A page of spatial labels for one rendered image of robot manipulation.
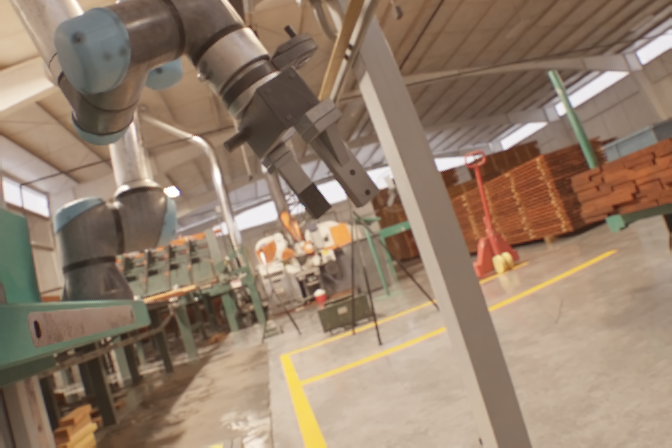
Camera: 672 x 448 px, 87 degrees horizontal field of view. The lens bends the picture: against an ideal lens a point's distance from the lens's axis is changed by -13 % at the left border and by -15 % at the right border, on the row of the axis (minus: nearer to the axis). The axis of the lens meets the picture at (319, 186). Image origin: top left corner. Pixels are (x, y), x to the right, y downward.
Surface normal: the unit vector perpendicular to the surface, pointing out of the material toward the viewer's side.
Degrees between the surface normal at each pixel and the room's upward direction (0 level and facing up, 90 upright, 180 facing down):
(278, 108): 97
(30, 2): 105
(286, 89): 97
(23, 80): 90
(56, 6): 92
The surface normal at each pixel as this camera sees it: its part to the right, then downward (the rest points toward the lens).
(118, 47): 0.76, 0.21
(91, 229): 0.56, -0.33
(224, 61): -0.11, 0.18
